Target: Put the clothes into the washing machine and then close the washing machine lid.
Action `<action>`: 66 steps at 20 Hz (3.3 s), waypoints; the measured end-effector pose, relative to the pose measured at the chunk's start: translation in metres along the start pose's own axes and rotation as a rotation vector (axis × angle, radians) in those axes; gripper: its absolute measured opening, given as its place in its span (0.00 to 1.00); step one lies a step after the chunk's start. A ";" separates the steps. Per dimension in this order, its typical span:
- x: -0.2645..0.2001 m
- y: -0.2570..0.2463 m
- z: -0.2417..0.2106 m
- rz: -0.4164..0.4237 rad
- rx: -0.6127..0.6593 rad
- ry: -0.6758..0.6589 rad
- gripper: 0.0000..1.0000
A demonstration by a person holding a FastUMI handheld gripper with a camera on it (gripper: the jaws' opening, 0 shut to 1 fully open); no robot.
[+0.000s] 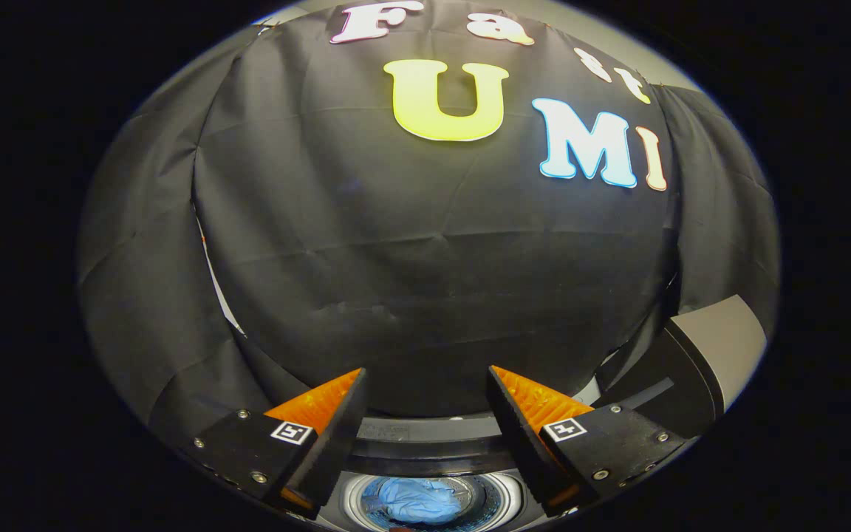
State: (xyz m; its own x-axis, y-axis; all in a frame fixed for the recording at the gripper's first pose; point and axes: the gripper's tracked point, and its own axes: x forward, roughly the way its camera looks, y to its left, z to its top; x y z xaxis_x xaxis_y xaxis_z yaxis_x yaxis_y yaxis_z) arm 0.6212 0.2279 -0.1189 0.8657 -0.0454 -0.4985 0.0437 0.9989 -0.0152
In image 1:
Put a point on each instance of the dark grey washing machine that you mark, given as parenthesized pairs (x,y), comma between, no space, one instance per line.
(433,427)

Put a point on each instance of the light blue polo shirt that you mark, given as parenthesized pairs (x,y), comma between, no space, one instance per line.
(418,502)

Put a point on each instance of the grey cabinet with dark top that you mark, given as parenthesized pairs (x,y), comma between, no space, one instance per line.
(721,340)

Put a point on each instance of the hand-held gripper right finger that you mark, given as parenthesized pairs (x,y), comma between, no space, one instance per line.
(518,440)

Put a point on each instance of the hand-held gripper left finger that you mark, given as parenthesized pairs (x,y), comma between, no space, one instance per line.
(333,436)

